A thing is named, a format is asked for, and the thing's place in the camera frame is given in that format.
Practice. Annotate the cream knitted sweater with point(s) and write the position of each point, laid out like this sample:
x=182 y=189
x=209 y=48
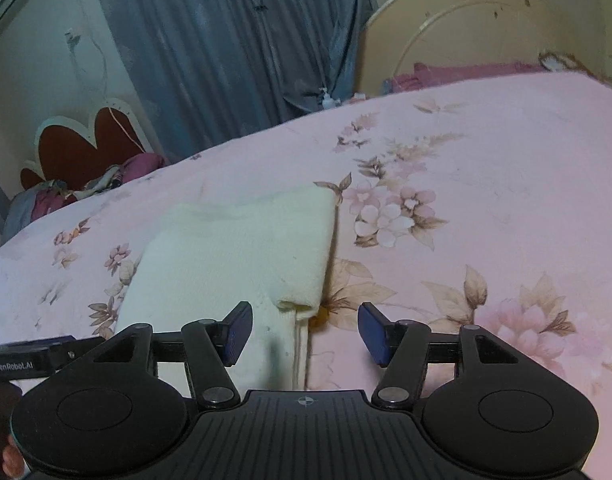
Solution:
x=272 y=253

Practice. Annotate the white lotion bottle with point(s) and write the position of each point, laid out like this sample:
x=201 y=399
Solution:
x=327 y=102

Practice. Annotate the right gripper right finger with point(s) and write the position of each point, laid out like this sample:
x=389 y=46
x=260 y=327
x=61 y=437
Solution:
x=401 y=348

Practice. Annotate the patterned quilt edge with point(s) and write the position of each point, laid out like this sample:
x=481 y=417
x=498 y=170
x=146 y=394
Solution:
x=557 y=62

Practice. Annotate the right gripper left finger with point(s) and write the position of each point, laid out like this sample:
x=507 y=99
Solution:
x=211 y=347

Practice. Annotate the person's left hand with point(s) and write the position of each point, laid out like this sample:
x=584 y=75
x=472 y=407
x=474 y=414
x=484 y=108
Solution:
x=12 y=465

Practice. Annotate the magenta pillow by red headboard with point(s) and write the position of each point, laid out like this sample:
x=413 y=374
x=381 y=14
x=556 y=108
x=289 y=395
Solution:
x=140 y=165

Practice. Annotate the pink floral bed sheet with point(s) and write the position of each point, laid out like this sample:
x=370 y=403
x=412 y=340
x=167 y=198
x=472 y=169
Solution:
x=487 y=202

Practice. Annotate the red heart-shaped headboard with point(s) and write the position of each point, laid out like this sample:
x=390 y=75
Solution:
x=74 y=153

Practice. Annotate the cream round headboard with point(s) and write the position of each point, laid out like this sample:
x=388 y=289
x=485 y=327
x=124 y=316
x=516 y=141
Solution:
x=452 y=33

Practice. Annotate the pile of clothes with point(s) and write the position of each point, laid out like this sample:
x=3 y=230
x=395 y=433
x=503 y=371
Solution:
x=50 y=196

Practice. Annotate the blue grey curtain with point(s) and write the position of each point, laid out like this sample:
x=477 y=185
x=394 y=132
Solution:
x=210 y=71

